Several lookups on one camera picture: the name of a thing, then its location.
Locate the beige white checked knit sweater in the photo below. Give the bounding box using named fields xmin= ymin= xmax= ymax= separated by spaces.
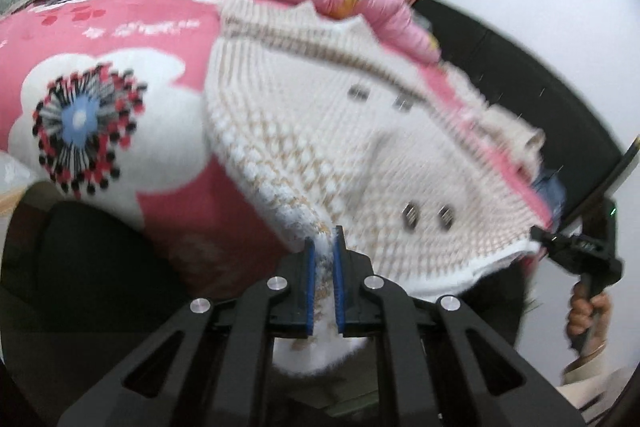
xmin=203 ymin=0 xmax=554 ymax=375

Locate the cream sleeve forearm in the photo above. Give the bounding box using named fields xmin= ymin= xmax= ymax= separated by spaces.
xmin=562 ymin=343 xmax=606 ymax=385

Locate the person's right hand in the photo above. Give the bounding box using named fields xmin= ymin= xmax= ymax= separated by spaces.
xmin=565 ymin=283 xmax=613 ymax=355

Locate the black bed headboard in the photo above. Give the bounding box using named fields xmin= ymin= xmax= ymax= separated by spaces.
xmin=413 ymin=0 xmax=638 ymax=228

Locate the pink floral bed sheet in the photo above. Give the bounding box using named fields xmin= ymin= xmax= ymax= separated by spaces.
xmin=0 ymin=0 xmax=554 ymax=303

